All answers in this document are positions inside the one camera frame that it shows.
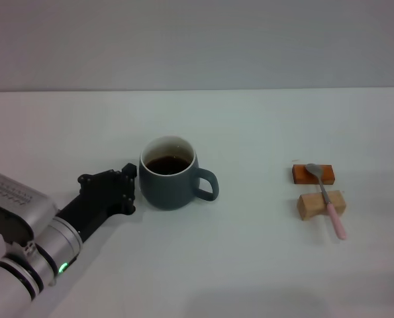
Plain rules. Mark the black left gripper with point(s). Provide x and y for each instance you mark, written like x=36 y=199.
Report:
x=94 y=205

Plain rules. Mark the dark grey ceramic mug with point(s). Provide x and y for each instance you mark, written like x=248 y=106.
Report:
x=170 y=192

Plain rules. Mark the dark coffee liquid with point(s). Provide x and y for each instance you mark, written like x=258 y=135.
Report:
x=167 y=165

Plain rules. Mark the orange-brown wooden block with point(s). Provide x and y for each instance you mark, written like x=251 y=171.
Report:
x=302 y=175

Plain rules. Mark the light wooden arch block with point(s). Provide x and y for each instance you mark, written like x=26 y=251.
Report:
x=311 y=207

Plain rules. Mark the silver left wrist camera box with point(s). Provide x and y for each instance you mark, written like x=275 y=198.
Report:
x=14 y=205

